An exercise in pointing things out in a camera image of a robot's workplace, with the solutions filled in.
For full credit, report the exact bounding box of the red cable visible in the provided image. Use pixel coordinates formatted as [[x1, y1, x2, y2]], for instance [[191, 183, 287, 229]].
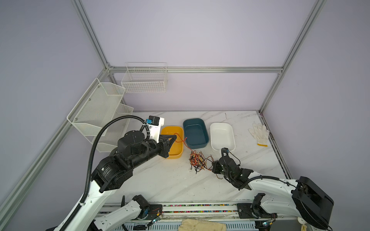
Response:
[[173, 132, 194, 152]]

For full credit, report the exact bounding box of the cable bundle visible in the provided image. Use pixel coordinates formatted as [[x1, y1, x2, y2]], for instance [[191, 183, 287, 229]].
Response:
[[188, 150, 216, 174]]

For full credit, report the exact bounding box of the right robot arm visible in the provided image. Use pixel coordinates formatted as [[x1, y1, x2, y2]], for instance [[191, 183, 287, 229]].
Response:
[[212, 148, 334, 231]]

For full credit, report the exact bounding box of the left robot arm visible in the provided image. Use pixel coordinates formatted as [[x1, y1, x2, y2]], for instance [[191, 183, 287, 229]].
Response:
[[52, 115, 177, 231]]

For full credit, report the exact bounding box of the yellow plastic bin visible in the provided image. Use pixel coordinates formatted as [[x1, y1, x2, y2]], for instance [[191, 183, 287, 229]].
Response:
[[159, 125, 185, 159]]

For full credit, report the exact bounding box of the white plastic bin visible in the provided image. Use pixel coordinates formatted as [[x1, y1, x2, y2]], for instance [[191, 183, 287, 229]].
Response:
[[210, 122, 236, 153]]

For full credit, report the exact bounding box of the teal plastic bin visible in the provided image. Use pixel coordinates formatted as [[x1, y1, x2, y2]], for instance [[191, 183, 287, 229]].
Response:
[[183, 118, 210, 149]]

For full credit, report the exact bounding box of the white work glove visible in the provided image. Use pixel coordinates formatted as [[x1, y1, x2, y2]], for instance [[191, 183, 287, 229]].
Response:
[[248, 123, 269, 147]]

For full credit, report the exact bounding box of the lower white mesh shelf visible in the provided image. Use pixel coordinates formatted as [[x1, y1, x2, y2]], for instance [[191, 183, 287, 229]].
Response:
[[96, 104, 134, 153]]

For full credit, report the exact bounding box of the white mesh shelf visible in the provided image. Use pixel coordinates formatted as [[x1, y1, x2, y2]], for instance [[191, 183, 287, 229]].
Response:
[[66, 79, 125, 136], [96, 104, 134, 153]]

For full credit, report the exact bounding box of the beige cloth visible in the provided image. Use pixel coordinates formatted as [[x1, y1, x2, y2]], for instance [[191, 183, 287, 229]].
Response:
[[178, 219, 226, 231]]

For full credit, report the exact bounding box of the upper white mesh shelf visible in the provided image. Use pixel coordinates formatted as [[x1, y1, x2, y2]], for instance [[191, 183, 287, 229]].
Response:
[[66, 79, 125, 136]]

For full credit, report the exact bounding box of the white tape roll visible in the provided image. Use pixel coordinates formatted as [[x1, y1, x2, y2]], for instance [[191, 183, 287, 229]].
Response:
[[297, 217, 307, 225]]

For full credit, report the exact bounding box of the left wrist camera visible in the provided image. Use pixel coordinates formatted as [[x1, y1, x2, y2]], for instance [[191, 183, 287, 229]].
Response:
[[146, 115, 164, 143]]

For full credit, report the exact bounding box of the white wire basket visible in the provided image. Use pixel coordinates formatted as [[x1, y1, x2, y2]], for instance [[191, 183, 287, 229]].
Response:
[[121, 62, 168, 93]]

